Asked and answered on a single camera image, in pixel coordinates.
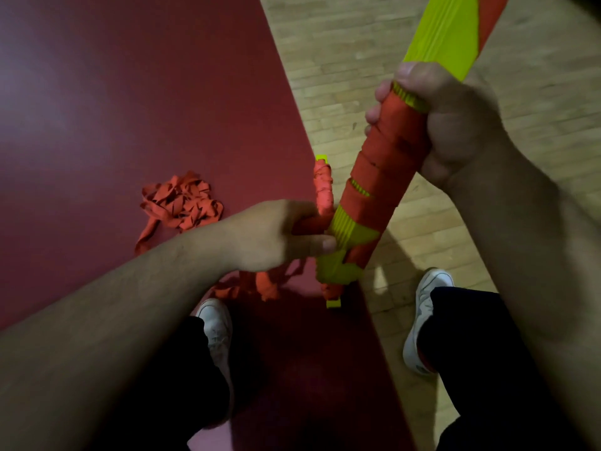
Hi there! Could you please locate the person's left hand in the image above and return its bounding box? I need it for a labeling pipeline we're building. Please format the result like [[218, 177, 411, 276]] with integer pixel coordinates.
[[220, 199, 338, 274]]

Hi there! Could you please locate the person's right hand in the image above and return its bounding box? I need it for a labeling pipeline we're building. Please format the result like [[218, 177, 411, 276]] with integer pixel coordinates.
[[364, 61, 506, 191]]

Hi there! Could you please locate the person's right forearm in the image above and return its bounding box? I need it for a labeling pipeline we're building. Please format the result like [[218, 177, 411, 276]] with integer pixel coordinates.
[[443, 135, 601, 451]]

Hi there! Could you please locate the person's left forearm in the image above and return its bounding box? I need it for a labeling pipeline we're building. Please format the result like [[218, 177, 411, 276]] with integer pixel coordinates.
[[0, 226, 235, 451]]

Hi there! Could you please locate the white left shoe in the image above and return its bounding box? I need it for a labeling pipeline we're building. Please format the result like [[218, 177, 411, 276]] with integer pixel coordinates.
[[193, 298, 235, 426]]

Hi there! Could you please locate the white shoe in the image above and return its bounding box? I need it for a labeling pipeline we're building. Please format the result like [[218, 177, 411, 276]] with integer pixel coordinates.
[[402, 268, 455, 375], [193, 298, 235, 426]]

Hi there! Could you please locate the white right shoe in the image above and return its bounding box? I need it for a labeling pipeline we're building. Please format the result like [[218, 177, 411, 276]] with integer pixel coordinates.
[[402, 268, 455, 375]]

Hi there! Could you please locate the black left trouser leg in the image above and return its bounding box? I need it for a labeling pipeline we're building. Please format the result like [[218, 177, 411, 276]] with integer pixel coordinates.
[[89, 316, 231, 451]]

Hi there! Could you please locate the black trouser leg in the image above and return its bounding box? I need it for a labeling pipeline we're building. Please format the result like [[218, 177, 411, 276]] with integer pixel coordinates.
[[89, 316, 231, 451], [416, 286, 588, 451]]

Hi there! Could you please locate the black right trouser leg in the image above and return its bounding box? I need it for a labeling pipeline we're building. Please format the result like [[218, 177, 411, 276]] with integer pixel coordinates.
[[416, 286, 588, 451]]

